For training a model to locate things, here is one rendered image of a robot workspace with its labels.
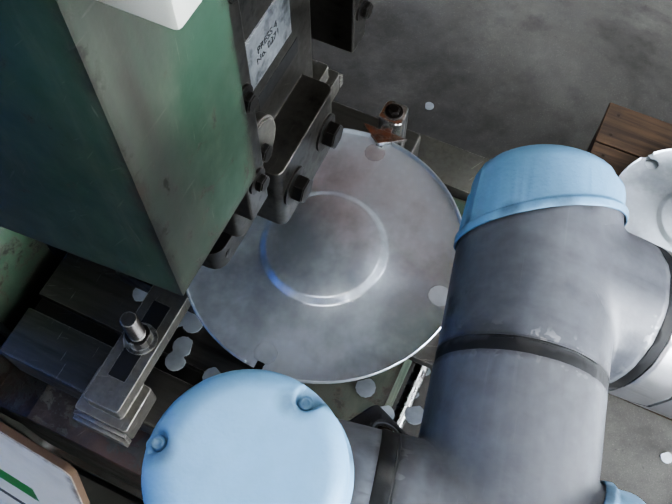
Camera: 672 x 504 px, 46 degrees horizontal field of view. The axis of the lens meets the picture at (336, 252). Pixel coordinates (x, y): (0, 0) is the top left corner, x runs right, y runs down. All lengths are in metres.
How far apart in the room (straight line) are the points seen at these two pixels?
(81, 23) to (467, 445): 0.21
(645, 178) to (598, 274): 1.09
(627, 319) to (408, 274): 0.45
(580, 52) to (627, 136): 0.61
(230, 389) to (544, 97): 1.72
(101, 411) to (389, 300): 0.30
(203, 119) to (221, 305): 0.39
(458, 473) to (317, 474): 0.06
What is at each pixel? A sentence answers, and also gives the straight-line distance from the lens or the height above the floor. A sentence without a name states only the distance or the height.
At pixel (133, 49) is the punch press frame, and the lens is 0.34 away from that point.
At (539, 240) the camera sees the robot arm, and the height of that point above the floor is 1.20.
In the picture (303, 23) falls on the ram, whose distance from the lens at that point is 0.64.
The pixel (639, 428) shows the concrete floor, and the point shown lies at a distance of 1.65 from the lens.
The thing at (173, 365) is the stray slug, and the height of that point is 0.71.
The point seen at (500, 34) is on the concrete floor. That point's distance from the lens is 2.06.
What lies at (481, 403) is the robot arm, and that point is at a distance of 0.32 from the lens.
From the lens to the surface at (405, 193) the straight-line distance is 0.84.
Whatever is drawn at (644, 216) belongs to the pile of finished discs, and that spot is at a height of 0.36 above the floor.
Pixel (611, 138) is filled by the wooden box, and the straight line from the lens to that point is 1.48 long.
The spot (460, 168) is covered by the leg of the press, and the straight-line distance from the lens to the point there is 1.03.
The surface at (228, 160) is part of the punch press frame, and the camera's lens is 0.47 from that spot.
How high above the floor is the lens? 1.50
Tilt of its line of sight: 63 degrees down
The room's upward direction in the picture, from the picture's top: straight up
